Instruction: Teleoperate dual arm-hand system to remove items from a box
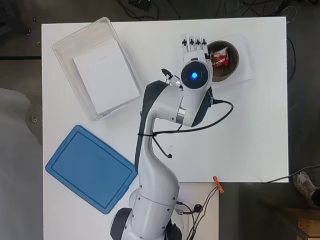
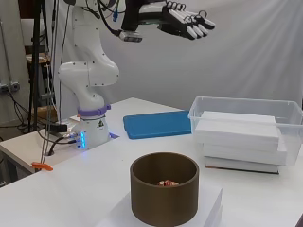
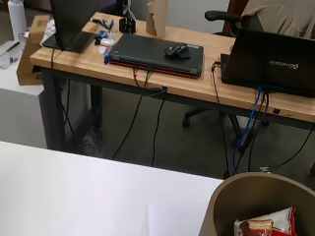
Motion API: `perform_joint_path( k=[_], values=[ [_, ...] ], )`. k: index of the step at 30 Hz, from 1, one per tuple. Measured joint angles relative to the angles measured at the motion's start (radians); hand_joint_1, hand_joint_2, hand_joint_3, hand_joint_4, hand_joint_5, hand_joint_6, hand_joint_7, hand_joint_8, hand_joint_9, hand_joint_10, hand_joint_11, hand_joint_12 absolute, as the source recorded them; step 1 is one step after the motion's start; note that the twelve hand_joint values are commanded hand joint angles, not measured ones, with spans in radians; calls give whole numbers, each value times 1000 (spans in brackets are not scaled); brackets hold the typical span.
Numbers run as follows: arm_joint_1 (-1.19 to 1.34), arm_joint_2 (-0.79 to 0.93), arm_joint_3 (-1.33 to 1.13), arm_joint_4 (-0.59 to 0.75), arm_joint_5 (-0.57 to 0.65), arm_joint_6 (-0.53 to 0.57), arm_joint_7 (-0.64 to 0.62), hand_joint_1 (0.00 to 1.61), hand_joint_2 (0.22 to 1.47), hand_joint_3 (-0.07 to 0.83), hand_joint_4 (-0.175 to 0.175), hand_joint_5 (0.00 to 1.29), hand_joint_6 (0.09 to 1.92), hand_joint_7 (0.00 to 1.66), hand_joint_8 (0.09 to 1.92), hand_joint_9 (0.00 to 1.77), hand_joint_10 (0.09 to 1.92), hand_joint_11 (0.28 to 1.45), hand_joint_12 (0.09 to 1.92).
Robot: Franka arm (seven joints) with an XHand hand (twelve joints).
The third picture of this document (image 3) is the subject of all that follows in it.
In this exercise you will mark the red white snack packet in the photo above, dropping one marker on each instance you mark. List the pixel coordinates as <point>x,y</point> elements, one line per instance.
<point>279,221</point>

